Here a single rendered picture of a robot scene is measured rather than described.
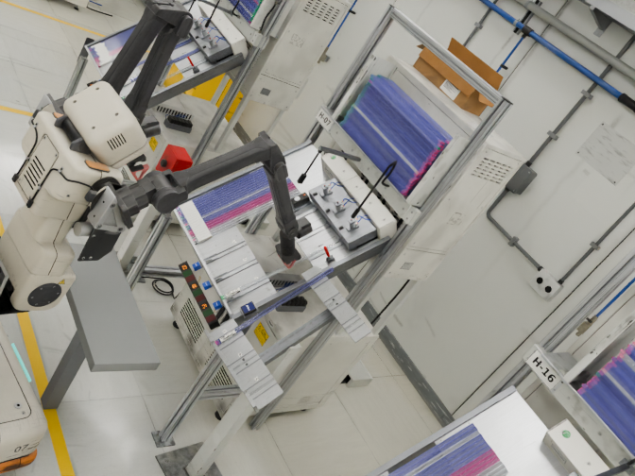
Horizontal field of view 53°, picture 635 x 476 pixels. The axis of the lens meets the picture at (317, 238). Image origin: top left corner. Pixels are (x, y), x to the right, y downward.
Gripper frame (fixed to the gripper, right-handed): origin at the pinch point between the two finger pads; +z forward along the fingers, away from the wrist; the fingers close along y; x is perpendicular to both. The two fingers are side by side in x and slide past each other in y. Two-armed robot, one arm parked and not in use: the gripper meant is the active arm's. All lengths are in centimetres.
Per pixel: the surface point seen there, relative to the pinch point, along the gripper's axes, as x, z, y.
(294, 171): -27, -2, 46
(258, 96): -49, 21, 134
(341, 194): -34.3, -8.6, 17.5
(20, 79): 67, 63, 287
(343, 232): -24.5, -7.3, -0.9
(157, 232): 37, 19, 60
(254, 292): 16.5, 4.0, -2.6
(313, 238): -15.4, -0.1, 7.9
